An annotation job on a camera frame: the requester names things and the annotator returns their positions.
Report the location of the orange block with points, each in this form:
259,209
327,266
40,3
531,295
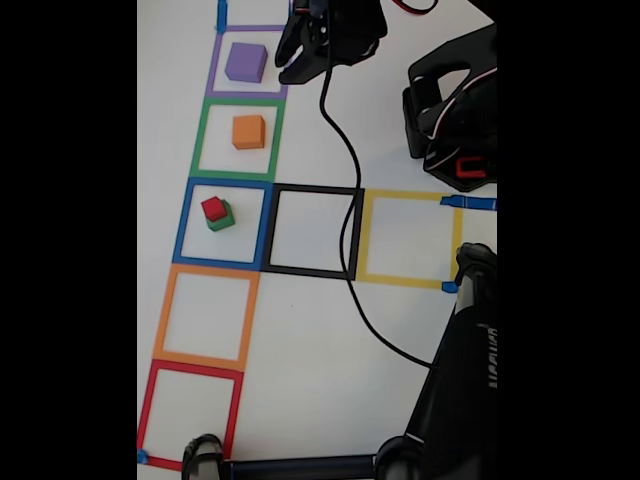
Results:
248,131

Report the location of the small red cube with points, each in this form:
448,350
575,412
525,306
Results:
211,207

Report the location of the green block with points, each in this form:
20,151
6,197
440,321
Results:
225,222

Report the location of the purple block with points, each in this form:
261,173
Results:
245,61

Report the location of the blue tape strip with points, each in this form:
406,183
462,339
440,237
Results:
475,203
222,12

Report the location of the small blue tape piece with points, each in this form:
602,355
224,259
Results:
449,287
142,456

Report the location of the purple square frame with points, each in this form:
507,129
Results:
247,95

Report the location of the green square frame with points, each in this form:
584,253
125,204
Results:
235,102

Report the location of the black square frame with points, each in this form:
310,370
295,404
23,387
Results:
315,189

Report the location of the yellow square frame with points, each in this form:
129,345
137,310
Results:
405,195

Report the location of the blue square frame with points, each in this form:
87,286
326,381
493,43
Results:
181,225

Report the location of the orange square frame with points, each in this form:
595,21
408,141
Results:
210,271

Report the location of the red square frame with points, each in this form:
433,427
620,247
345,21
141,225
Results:
195,371

